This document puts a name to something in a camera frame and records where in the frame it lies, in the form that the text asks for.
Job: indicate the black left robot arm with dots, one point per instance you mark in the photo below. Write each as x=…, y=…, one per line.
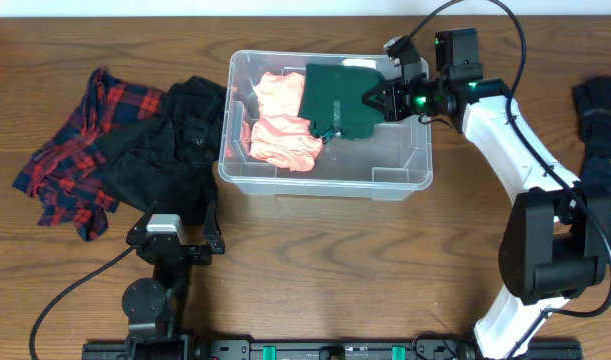
x=155, y=305

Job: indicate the black crumpled garment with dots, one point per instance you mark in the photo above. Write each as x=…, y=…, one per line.
x=164, y=163

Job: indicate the black garment with grey stripe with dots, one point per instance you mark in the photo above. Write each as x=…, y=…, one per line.
x=592, y=102

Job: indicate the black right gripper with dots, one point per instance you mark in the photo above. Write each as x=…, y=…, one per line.
x=397, y=106

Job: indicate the salmon pink garment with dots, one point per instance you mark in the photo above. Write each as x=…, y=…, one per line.
x=279, y=136

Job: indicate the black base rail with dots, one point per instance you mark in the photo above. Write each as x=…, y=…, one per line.
x=335, y=351

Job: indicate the dark green garment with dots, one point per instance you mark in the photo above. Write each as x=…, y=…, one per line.
x=332, y=101

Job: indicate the clear plastic storage bin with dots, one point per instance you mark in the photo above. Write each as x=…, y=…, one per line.
x=393, y=163

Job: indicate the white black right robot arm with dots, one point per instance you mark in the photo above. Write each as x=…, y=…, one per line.
x=555, y=244

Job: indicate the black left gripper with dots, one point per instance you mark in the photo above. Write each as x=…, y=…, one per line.
x=183, y=251

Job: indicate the red navy plaid shirt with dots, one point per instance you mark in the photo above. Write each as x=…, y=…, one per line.
x=65, y=173

